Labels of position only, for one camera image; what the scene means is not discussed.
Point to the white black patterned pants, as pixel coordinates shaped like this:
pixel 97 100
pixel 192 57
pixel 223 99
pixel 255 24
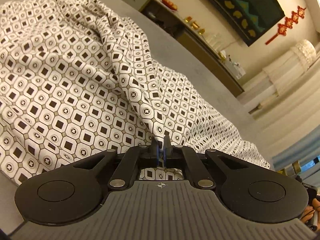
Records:
pixel 75 80

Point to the amber glass jar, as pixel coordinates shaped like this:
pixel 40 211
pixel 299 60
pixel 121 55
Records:
pixel 201 31
pixel 188 19

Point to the grey television cabinet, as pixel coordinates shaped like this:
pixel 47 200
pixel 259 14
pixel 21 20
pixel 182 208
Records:
pixel 192 42

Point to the white printed box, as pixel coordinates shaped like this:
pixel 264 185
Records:
pixel 236 68

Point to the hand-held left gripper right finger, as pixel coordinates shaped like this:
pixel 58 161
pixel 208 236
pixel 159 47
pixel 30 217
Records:
pixel 167 152

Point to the gold lidded bowl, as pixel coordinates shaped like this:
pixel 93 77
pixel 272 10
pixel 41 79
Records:
pixel 195 25

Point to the red knot wall ornament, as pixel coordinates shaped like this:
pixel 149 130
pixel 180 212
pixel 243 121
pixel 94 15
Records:
pixel 285 26

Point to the white curtain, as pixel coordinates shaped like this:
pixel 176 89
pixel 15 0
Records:
pixel 287 75

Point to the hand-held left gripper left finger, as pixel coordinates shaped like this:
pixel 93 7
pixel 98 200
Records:
pixel 155 152

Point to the person's right hand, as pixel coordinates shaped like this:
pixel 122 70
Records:
pixel 316 204

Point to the wall television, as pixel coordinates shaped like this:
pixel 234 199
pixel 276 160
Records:
pixel 240 5

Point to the red fruit plate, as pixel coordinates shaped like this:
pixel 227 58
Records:
pixel 170 4

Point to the gold tissue box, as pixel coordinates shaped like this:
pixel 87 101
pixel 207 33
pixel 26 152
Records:
pixel 222 55

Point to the group of clear glasses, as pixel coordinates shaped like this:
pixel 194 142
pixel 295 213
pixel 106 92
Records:
pixel 213 41

